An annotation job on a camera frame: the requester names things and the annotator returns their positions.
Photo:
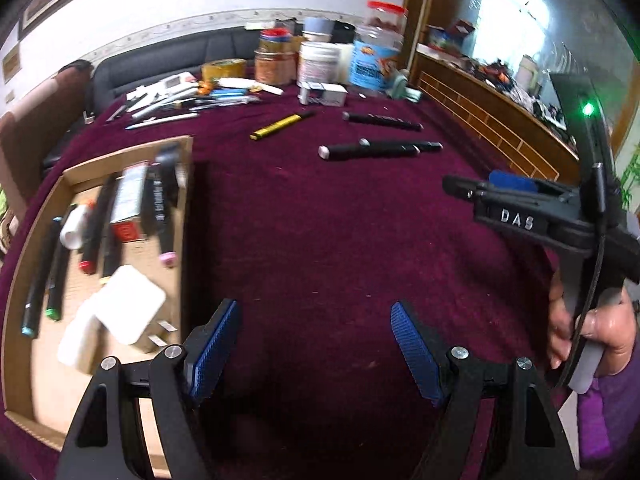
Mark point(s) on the small white glue bottle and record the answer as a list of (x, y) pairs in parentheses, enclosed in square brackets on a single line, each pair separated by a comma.
[(72, 227)]

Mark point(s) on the black marker red cap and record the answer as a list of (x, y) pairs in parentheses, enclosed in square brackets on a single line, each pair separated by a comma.
[(97, 225)]

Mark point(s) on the person's right hand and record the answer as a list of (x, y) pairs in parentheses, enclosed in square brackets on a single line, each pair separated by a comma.
[(612, 335)]

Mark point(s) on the black tape roll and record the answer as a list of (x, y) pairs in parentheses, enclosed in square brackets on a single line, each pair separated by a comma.
[(170, 160)]

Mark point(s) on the row of assorted pens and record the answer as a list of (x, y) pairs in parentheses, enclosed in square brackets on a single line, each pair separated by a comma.
[(160, 119)]

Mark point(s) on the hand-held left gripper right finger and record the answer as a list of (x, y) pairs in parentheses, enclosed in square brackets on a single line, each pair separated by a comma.
[(415, 350)]

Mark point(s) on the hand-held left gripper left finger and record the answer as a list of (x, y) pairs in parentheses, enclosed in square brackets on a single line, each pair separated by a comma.
[(215, 355)]

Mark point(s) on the yellow highlighter pen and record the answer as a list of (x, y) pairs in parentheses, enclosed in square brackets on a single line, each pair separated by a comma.
[(280, 124)]

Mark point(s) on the colourful cardboard box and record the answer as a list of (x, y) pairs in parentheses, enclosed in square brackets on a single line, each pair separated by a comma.
[(447, 40)]

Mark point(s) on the black sofa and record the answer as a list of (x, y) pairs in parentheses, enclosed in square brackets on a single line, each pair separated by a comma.
[(165, 55)]

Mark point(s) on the white charger plug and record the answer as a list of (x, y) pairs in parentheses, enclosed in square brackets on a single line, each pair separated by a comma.
[(127, 300)]

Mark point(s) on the shallow cardboard box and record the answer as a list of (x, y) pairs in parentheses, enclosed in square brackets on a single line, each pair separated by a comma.
[(30, 385)]

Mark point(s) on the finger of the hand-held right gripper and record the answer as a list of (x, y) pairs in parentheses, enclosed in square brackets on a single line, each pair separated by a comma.
[(512, 181), (462, 185)]

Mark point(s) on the white digital device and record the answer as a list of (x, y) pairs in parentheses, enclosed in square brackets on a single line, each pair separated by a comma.
[(172, 81)]

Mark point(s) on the white jar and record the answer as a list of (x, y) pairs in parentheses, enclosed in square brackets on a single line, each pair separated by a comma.
[(317, 67)]

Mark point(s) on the black marker pink cap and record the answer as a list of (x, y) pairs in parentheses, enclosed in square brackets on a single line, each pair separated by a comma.
[(162, 220)]

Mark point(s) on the brown leather armchair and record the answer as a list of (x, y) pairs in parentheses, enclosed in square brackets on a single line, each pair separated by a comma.
[(40, 120)]

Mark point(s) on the orange jar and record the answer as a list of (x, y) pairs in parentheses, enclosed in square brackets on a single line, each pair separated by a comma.
[(274, 70)]

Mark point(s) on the wooden cabinet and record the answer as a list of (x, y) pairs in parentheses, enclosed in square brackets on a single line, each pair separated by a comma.
[(500, 130)]

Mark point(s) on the small white box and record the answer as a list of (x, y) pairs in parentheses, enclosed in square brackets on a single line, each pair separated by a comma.
[(322, 94)]

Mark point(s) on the clear jar red lid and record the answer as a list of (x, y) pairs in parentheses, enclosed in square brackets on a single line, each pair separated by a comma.
[(385, 17)]

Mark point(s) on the blue label plastic jar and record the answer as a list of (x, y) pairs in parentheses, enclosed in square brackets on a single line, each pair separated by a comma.
[(375, 65)]

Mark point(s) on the small jar with red lid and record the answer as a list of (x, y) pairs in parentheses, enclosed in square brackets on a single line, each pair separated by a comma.
[(275, 42)]

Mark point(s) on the black container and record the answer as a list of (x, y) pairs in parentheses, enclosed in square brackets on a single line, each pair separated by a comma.
[(343, 32)]

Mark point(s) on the yellow tape roll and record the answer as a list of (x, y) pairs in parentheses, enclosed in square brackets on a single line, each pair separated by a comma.
[(220, 75)]

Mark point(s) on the black marker teal cap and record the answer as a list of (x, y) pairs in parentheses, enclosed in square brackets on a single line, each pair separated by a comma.
[(37, 285)]

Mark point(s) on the black marker grey cap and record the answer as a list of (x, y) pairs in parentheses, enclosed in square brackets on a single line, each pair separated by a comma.
[(385, 121), (425, 146), (370, 152)]

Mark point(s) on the clear box with red stamp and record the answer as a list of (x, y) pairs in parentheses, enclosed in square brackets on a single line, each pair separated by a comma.
[(127, 200)]

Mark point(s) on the green tape dispenser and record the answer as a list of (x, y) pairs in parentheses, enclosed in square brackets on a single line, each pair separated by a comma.
[(402, 87)]

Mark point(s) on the person's right forearm purple sleeve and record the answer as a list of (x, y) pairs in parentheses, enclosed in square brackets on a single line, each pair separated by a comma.
[(605, 420)]

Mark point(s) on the bamboo print wall panel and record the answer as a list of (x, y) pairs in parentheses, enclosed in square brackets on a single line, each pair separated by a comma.
[(631, 175)]

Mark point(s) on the black marker green cap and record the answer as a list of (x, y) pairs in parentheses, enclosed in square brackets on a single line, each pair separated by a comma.
[(57, 280)]

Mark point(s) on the pile of small trinkets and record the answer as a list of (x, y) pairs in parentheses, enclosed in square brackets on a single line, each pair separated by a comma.
[(505, 80)]

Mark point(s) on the maroon tablecloth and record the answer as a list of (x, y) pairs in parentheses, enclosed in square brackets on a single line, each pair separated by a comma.
[(325, 260)]

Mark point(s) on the wood framed mirror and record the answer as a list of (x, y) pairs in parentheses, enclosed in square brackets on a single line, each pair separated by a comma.
[(525, 10)]

